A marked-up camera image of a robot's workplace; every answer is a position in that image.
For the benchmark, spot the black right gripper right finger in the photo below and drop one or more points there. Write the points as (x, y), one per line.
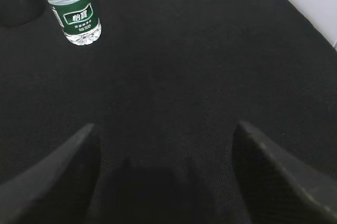
(275, 185)

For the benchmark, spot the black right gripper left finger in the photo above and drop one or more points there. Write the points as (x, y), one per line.
(60, 187)

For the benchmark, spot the black tablecloth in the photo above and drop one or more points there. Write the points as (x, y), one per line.
(165, 85)

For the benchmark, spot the green label water bottle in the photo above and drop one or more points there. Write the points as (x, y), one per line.
(78, 20)

